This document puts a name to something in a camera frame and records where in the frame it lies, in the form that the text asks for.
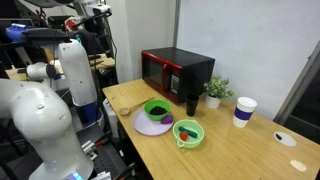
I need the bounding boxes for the black perforated breadboard table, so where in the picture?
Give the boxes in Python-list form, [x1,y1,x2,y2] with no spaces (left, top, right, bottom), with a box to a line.
[64,123,138,180]

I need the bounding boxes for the white speckled robot link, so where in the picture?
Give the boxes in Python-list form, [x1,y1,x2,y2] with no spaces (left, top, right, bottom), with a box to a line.
[25,39,100,126]

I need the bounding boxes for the orange handled tool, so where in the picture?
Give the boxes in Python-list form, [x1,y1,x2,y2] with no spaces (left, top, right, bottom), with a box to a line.
[93,136,113,148]

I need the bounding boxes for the small potted green plant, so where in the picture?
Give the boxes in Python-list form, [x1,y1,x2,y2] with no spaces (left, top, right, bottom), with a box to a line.
[203,75,237,110]

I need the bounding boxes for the lilac round plate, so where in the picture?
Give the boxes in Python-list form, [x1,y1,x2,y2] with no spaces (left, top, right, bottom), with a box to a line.
[132,108,175,137]

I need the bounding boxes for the white box beside table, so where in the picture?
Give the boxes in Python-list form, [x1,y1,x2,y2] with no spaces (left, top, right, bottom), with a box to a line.
[101,98,118,139]

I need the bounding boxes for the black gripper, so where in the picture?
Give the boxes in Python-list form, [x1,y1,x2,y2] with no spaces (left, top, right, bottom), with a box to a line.
[73,13,112,54]

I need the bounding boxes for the purple toy eggplant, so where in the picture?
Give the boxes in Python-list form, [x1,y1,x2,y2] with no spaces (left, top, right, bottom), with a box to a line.
[160,113,174,126]

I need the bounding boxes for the teal toy cucumber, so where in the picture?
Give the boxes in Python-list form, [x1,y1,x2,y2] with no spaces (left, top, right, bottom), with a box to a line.
[178,125,199,139]

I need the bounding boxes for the red toy strawberry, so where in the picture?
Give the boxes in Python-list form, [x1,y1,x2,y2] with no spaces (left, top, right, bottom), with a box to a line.
[179,131,190,142]

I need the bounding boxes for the black microwave oven body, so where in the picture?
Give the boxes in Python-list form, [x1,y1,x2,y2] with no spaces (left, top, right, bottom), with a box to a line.
[141,46,216,105]

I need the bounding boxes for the white round table disc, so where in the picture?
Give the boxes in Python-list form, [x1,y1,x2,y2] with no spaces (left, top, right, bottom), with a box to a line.
[273,131,297,148]

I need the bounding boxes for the light green handled bowl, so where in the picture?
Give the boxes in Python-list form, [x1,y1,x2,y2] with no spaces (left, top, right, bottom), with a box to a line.
[172,119,205,149]

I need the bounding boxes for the black cup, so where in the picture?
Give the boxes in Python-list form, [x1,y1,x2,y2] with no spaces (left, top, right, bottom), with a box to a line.
[185,94,200,117]

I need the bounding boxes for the silver aluminium bracket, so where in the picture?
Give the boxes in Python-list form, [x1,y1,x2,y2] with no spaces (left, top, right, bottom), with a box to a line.
[81,139,98,162]

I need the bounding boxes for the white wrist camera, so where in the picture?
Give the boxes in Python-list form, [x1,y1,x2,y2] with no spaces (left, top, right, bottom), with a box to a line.
[83,3,112,18]

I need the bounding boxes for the grey metal door frame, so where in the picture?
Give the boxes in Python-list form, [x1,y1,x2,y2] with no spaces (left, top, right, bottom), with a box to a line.
[272,40,320,125]

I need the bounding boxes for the dark green bowl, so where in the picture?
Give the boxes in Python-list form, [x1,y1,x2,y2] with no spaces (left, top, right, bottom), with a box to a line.
[143,99,172,122]

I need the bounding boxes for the white paper cup purple band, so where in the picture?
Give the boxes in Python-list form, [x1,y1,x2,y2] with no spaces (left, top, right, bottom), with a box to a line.
[232,96,258,129]

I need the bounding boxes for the wooden spoon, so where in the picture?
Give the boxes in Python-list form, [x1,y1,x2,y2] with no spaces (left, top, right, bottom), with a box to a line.
[119,96,156,117]

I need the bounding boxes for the white wrist bracket red knob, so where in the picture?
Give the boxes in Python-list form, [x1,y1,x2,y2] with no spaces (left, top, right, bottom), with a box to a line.
[64,16,80,32]

